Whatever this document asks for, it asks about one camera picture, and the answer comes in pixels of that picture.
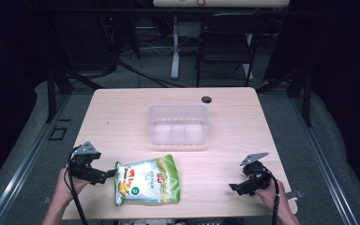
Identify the person's left hand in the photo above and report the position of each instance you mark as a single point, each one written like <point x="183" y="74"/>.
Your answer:
<point x="65" y="187"/>

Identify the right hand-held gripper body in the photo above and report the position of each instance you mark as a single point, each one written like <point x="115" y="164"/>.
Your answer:
<point x="253" y="176"/>

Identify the black grommet hole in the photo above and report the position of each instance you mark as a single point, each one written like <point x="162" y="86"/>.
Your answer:
<point x="206" y="99"/>

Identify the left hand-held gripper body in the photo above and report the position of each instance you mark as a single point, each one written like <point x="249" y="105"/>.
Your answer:
<point x="86" y="162"/>

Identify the black metal stand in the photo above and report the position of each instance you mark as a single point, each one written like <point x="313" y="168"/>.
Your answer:
<point x="296" y="81"/>
<point x="54" y="84"/>

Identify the green and white snack bag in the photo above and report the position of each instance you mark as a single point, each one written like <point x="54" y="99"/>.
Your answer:
<point x="147" y="179"/>

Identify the person's right hand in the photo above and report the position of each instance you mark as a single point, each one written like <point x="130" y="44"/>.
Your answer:
<point x="272" y="192"/>

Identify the black folding chair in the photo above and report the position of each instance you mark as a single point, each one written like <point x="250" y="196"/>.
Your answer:
<point x="225" y="47"/>

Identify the white desk leg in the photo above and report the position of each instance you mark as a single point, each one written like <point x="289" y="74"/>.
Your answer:
<point x="175" y="50"/>

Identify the clear plastic container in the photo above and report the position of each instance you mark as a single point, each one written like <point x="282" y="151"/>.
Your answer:
<point x="178" y="124"/>

